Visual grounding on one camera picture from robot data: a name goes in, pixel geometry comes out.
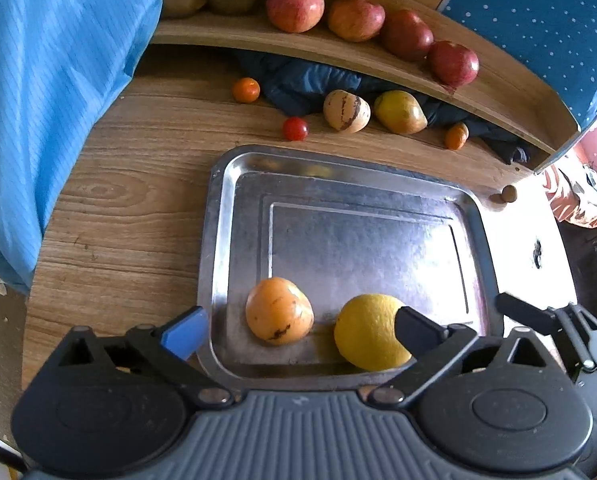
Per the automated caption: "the dark blue cloth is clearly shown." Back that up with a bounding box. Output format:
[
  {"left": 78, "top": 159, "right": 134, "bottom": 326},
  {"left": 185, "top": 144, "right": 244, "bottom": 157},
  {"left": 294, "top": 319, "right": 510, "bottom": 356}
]
[{"left": 236, "top": 50, "right": 534, "bottom": 165}]

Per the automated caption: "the green-red mango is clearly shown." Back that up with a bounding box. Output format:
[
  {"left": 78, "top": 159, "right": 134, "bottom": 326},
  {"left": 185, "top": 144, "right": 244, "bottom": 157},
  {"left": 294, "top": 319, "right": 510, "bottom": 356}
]
[{"left": 374, "top": 90, "right": 428, "bottom": 135}]

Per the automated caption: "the red apple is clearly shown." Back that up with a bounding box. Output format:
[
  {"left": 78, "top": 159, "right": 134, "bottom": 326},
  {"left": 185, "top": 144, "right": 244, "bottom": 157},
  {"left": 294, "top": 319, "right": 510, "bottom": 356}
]
[
  {"left": 265, "top": 0, "right": 325, "bottom": 34},
  {"left": 327, "top": 0, "right": 386, "bottom": 43},
  {"left": 381, "top": 9, "right": 435, "bottom": 62},
  {"left": 427, "top": 40, "right": 480, "bottom": 88}
]

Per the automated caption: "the red cherry tomato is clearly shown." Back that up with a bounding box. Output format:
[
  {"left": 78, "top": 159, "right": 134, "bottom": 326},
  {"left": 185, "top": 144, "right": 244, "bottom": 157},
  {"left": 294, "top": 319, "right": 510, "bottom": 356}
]
[{"left": 283, "top": 116, "right": 309, "bottom": 142}]

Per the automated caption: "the round orange fruit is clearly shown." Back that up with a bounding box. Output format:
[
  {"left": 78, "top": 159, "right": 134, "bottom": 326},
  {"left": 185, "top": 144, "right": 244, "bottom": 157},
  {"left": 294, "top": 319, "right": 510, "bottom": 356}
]
[{"left": 245, "top": 277, "right": 314, "bottom": 346}]

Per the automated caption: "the pink patterned cloth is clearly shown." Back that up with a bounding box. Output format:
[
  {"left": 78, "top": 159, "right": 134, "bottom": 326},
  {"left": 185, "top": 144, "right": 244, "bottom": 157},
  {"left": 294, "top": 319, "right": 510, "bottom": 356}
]
[{"left": 543, "top": 102, "right": 597, "bottom": 231}]

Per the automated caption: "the blue dotted fabric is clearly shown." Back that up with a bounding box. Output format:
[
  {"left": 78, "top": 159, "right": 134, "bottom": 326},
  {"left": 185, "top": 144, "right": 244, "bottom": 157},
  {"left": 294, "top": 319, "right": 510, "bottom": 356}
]
[{"left": 436, "top": 0, "right": 597, "bottom": 131}]

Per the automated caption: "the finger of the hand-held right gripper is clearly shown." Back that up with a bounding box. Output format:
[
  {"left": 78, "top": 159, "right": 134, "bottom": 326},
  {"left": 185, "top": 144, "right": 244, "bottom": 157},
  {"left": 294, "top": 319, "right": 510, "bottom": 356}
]
[{"left": 495, "top": 292, "right": 597, "bottom": 376}]

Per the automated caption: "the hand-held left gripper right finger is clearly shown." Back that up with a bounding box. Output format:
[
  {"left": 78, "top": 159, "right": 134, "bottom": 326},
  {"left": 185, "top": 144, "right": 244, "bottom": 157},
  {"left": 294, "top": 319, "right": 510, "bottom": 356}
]
[{"left": 366, "top": 305, "right": 564, "bottom": 408}]

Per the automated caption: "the striped pepino melon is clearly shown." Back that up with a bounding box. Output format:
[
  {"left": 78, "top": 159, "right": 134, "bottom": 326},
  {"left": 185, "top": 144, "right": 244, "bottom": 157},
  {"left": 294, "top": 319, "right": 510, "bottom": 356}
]
[{"left": 323, "top": 89, "right": 371, "bottom": 134}]

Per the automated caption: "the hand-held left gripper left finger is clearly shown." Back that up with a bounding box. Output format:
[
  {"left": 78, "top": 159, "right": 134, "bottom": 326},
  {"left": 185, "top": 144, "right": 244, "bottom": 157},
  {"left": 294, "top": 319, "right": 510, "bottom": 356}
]
[{"left": 53, "top": 306, "right": 236, "bottom": 408}]

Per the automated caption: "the small orange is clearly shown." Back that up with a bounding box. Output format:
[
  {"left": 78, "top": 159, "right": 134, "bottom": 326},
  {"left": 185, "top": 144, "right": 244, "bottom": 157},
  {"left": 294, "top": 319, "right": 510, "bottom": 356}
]
[{"left": 445, "top": 122, "right": 470, "bottom": 151}]

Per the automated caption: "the yellow lemon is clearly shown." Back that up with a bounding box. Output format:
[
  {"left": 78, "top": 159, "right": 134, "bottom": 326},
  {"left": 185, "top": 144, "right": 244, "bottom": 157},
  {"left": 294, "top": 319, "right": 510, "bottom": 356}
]
[{"left": 333, "top": 293, "right": 414, "bottom": 372}]

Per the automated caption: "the metal tray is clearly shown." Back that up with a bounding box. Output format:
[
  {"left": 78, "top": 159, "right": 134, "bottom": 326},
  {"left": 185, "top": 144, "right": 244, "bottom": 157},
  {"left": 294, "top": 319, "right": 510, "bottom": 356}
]
[{"left": 197, "top": 145, "right": 504, "bottom": 392}]

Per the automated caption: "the wooden shelf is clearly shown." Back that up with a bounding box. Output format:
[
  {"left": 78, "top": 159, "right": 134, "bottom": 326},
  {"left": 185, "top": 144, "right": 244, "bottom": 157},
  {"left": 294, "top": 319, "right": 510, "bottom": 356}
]
[{"left": 148, "top": 0, "right": 582, "bottom": 173}]

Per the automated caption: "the light blue garment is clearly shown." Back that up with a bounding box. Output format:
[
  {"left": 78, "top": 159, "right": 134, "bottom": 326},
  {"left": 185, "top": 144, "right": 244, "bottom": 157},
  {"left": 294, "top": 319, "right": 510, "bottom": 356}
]
[{"left": 0, "top": 0, "right": 214, "bottom": 296}]

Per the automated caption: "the orange cherry tomato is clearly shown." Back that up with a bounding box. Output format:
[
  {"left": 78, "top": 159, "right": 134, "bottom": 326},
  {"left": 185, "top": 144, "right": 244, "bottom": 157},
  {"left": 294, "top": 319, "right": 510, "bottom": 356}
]
[{"left": 231, "top": 77, "right": 261, "bottom": 104}]

